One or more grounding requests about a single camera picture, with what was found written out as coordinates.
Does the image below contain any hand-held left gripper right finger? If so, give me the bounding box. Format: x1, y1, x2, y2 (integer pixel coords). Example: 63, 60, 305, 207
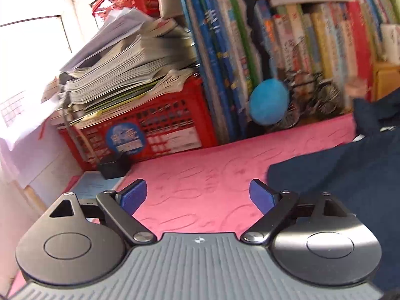
242, 179, 357, 246

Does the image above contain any stack of papers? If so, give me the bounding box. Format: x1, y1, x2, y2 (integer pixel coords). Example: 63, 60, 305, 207
40, 8, 201, 123

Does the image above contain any white printed box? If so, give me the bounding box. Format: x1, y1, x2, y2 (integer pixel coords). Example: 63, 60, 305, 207
379, 23, 400, 64

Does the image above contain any white cardboard box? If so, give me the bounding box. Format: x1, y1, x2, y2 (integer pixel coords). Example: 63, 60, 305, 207
0, 90, 86, 201

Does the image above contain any red plastic crate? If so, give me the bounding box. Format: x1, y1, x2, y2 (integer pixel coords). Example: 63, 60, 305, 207
58, 75, 220, 171

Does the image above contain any small black box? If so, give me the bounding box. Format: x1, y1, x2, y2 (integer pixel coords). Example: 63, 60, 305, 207
98, 152, 131, 181

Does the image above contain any row of colourful books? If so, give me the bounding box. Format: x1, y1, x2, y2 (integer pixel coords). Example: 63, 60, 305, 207
179, 0, 400, 145

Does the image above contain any light blue paper sheet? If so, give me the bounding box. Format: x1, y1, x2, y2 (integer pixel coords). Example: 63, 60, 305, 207
70, 174, 126, 201

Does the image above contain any pink patterned mat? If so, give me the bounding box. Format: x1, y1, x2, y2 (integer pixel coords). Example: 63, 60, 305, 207
6, 112, 361, 299

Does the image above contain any wooden drawer organizer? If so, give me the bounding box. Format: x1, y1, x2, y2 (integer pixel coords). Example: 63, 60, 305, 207
371, 62, 400, 103

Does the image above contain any miniature bicycle model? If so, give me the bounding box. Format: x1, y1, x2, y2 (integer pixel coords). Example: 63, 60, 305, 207
265, 69, 345, 132

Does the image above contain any blue plush ball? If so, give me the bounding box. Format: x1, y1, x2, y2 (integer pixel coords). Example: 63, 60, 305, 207
249, 79, 291, 126

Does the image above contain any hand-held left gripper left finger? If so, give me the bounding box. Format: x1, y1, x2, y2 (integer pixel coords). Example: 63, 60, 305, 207
48, 178, 158, 247

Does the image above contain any white navy red jacket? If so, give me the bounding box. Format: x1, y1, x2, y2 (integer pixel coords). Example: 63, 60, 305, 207
267, 95, 400, 292

